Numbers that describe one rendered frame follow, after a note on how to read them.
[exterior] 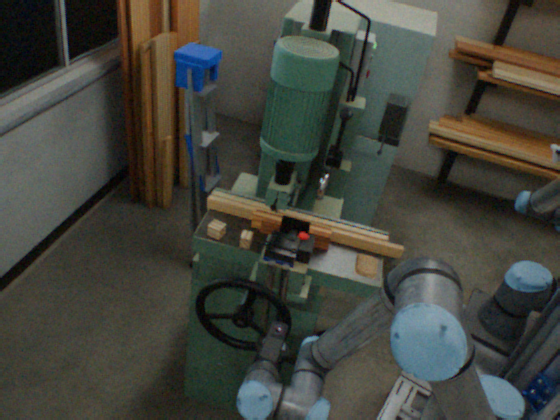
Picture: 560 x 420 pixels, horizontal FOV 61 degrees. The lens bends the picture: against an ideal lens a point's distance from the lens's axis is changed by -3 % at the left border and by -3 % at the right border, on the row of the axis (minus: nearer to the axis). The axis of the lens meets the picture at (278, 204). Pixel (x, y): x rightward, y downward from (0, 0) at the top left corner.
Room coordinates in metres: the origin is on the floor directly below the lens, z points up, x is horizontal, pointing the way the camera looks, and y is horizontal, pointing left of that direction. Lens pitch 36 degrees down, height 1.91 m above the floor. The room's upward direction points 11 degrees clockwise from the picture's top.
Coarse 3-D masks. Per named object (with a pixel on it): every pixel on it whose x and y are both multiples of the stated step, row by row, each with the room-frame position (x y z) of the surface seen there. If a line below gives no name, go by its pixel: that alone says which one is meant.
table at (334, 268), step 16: (208, 224) 1.21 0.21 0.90; (240, 224) 1.25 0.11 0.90; (208, 240) 1.14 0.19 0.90; (224, 240) 1.15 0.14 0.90; (256, 240) 1.18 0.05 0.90; (224, 256) 1.13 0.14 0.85; (240, 256) 1.13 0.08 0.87; (256, 256) 1.12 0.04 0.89; (320, 256) 1.17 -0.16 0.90; (336, 256) 1.18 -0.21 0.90; (352, 256) 1.20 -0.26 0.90; (320, 272) 1.10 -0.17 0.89; (336, 272) 1.11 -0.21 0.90; (352, 272) 1.12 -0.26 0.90; (272, 288) 1.02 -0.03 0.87; (304, 288) 1.04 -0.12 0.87; (336, 288) 1.09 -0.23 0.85; (352, 288) 1.09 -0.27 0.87; (368, 288) 1.08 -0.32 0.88; (304, 304) 1.01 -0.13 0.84
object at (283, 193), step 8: (272, 176) 1.31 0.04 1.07; (296, 176) 1.36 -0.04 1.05; (272, 184) 1.26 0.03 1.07; (272, 192) 1.24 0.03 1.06; (280, 192) 1.23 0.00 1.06; (288, 192) 1.23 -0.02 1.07; (272, 200) 1.24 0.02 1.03; (280, 200) 1.23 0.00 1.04; (288, 200) 1.24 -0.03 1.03; (280, 208) 1.23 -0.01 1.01
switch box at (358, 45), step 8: (360, 32) 1.61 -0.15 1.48; (360, 40) 1.54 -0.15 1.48; (368, 40) 1.54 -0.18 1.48; (360, 48) 1.54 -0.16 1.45; (368, 48) 1.54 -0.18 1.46; (352, 56) 1.54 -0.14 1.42; (360, 56) 1.54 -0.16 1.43; (368, 56) 1.53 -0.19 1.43; (352, 64) 1.54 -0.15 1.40; (368, 64) 1.54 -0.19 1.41; (360, 80) 1.54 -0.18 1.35; (360, 88) 1.54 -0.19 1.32
